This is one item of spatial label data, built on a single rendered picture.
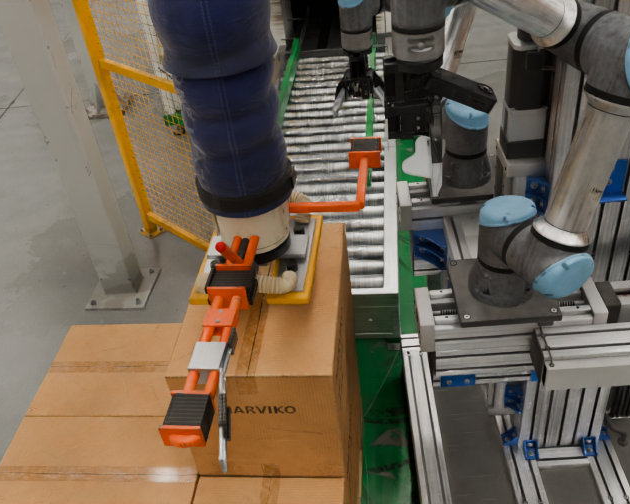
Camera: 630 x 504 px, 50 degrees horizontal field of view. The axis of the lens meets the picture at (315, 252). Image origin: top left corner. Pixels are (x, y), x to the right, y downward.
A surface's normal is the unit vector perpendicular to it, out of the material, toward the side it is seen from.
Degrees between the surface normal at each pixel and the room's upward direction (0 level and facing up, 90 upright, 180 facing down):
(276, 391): 90
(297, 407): 90
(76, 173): 90
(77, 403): 0
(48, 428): 0
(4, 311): 0
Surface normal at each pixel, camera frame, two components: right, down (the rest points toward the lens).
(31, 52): -0.07, 0.62
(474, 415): -0.11, -0.79
